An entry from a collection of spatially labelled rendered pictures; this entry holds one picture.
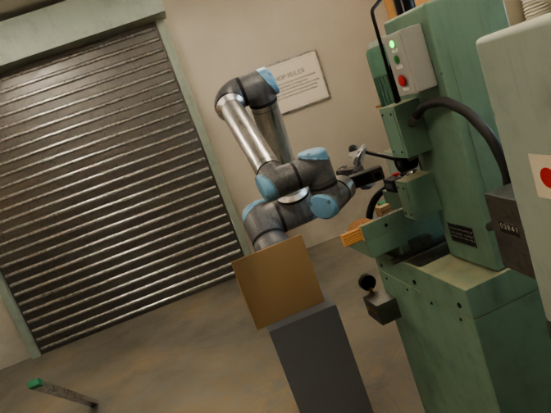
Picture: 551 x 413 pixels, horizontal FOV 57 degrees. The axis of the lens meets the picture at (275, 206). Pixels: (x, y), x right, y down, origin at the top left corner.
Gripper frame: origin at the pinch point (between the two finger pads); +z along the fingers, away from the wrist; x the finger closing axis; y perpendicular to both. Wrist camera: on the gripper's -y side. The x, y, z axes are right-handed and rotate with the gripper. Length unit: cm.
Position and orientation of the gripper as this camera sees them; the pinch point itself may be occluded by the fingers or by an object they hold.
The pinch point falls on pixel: (371, 163)
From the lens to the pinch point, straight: 187.3
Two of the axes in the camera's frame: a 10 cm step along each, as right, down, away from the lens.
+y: -8.1, 0.6, 5.9
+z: 5.1, -4.4, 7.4
